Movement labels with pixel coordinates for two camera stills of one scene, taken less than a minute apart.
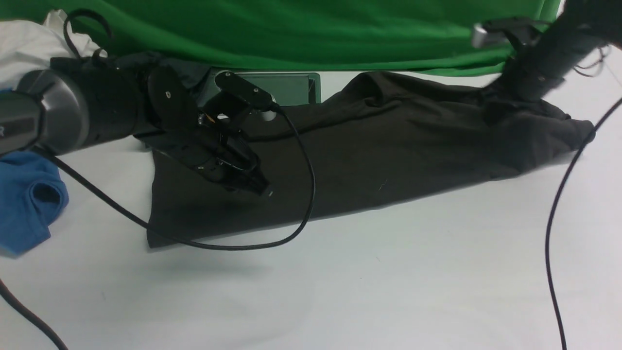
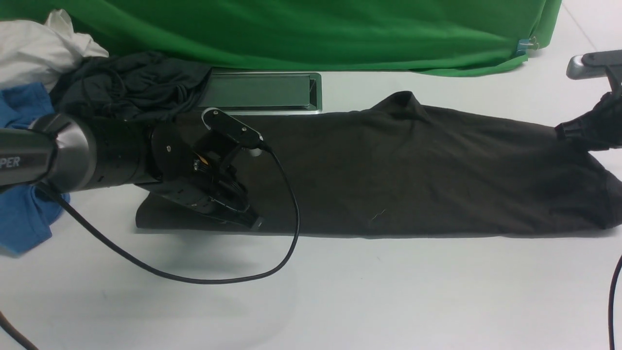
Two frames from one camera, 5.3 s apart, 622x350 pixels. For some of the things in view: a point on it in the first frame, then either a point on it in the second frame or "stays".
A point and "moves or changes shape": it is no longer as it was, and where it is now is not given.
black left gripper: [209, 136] -> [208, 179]
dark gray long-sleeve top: [372, 142] moves or changes shape
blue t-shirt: [32, 195] stays
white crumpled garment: [26, 46] stays
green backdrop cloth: [436, 36] stays
